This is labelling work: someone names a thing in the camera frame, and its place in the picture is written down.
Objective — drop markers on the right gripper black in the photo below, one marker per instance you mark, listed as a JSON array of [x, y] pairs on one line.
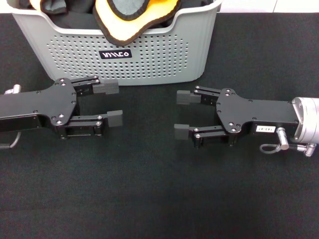
[[249, 114]]

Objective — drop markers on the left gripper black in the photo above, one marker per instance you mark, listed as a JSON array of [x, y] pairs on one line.
[[49, 104]]

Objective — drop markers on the orange grey towel black trim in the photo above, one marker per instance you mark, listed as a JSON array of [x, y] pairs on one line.
[[112, 27]]

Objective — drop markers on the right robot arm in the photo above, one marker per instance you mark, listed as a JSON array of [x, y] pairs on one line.
[[307, 119]]

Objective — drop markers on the grey perforated plastic storage box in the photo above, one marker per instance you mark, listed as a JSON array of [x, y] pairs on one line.
[[154, 64]]

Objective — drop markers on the black tablecloth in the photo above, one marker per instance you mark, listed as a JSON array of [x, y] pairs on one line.
[[159, 186]]

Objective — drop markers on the crumpled orange grey towel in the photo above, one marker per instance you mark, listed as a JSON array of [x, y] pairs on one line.
[[35, 3]]

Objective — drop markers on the black cloth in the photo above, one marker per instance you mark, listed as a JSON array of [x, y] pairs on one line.
[[74, 20]]

